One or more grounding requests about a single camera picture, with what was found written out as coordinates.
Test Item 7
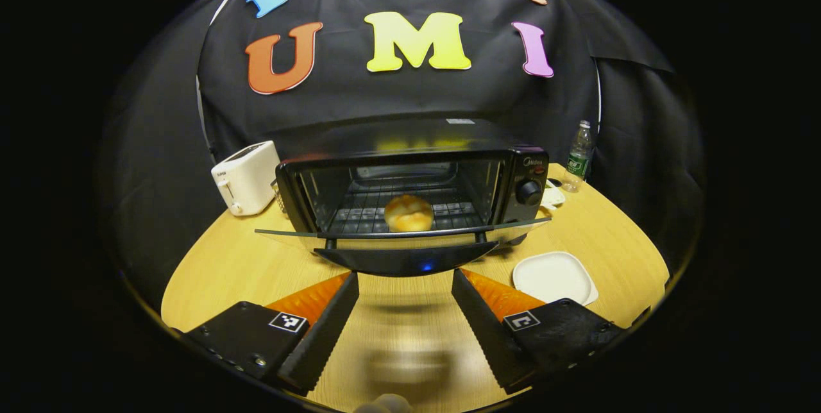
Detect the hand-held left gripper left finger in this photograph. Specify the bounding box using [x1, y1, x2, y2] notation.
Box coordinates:
[181, 271, 361, 396]

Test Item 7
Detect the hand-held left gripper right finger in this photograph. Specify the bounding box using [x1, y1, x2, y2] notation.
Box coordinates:
[451, 268, 627, 395]

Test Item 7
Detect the golden bread bun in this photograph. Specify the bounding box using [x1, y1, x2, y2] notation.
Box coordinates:
[384, 194, 435, 233]

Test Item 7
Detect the black electric oven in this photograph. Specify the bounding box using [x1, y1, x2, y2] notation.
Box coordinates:
[255, 117, 551, 278]

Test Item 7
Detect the white square plate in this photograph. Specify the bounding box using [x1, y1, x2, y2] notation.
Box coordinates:
[512, 251, 599, 307]

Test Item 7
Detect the white divided dish with beans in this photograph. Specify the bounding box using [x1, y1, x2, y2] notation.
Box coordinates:
[541, 180, 566, 210]

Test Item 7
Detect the white toaster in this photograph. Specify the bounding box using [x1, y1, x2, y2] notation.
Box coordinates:
[211, 140, 282, 217]

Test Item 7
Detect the clear plastic water bottle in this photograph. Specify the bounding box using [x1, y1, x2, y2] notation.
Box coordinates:
[563, 120, 595, 193]

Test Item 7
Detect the black backdrop cloth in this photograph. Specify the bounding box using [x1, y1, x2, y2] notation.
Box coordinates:
[96, 0, 706, 298]

